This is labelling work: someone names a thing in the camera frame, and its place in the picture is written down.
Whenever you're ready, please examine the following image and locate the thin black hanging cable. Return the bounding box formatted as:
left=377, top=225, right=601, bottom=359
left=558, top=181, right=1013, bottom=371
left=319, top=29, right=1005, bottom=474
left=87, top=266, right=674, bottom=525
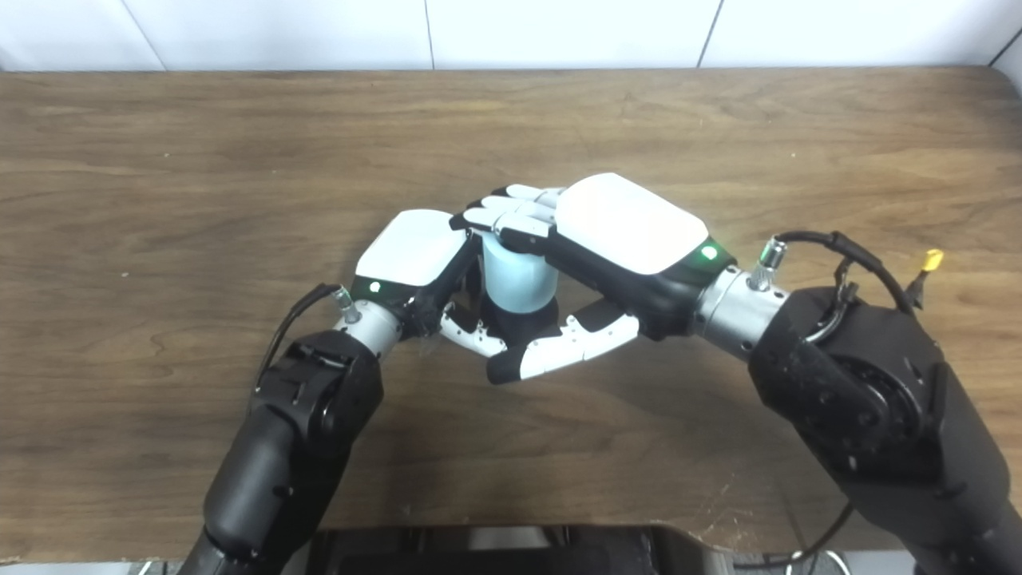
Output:
left=735, top=502, right=857, bottom=569

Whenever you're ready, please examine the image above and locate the black plastic nozzle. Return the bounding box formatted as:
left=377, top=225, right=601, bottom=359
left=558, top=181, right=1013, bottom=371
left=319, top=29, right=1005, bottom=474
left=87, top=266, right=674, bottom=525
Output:
left=479, top=299, right=564, bottom=352

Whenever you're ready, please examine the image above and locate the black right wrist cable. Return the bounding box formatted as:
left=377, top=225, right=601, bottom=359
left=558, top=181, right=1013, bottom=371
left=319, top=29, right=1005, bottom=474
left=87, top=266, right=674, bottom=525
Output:
left=759, top=230, right=915, bottom=316

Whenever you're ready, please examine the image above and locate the light blue cup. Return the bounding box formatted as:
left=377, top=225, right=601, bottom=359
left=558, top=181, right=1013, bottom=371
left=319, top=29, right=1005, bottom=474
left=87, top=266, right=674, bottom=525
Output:
left=481, top=236, right=560, bottom=315

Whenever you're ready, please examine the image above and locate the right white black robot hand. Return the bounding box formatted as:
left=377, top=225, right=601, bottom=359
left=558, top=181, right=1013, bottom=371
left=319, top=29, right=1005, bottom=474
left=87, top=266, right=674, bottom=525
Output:
left=450, top=172, right=739, bottom=386

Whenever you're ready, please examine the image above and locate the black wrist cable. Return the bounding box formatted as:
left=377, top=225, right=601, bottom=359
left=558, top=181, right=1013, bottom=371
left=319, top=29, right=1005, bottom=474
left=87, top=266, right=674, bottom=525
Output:
left=255, top=283, right=344, bottom=392
left=759, top=230, right=915, bottom=316

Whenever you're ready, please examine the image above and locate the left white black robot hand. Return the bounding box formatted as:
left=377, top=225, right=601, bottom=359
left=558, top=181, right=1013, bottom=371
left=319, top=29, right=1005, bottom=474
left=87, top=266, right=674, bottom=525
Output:
left=351, top=209, right=512, bottom=360

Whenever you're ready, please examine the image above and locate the black robot torso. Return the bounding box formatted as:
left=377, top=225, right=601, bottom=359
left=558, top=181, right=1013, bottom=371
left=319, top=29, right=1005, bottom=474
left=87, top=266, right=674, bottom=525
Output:
left=307, top=523, right=735, bottom=575

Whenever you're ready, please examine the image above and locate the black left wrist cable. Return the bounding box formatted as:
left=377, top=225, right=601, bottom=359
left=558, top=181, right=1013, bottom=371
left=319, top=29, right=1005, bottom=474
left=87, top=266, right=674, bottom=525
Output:
left=255, top=283, right=344, bottom=392

